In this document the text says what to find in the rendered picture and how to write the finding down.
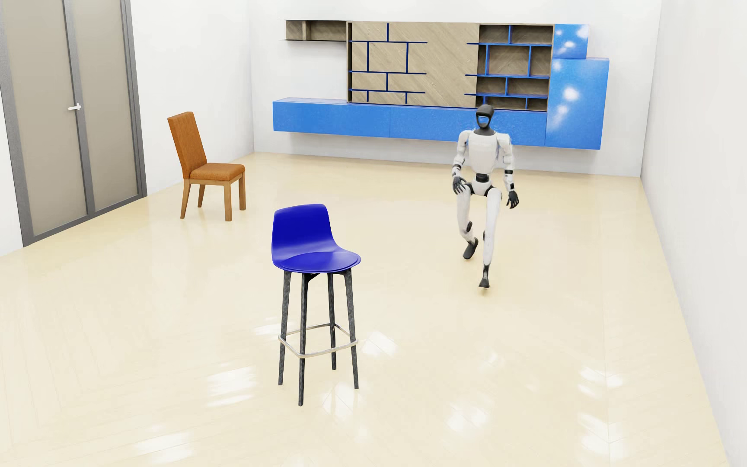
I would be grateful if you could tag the brown upholstered wooden chair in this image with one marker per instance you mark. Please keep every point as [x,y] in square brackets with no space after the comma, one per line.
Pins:
[197,167]

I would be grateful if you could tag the robot leg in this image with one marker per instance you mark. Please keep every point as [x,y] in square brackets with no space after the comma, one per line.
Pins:
[466,220]
[490,233]

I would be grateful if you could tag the grey double door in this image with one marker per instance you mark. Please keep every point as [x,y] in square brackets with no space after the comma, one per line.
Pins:
[69,110]

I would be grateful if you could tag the robot left leg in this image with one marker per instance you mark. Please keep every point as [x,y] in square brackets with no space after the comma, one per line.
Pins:
[490,233]

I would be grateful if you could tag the robot black hand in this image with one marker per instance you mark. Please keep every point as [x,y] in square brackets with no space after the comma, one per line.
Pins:
[458,185]
[513,198]

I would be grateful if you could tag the blue and wood wall cabinet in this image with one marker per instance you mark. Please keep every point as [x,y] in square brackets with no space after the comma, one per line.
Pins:
[438,97]

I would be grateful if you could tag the robot black head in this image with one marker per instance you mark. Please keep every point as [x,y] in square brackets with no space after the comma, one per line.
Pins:
[484,118]

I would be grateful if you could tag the robot white torso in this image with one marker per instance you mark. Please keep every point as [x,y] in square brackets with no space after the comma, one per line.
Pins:
[484,155]

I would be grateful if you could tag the blue bar stool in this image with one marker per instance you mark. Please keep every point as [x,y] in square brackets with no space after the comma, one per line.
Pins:
[305,241]

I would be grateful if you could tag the robot right leg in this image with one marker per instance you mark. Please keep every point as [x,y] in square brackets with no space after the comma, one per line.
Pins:
[466,220]

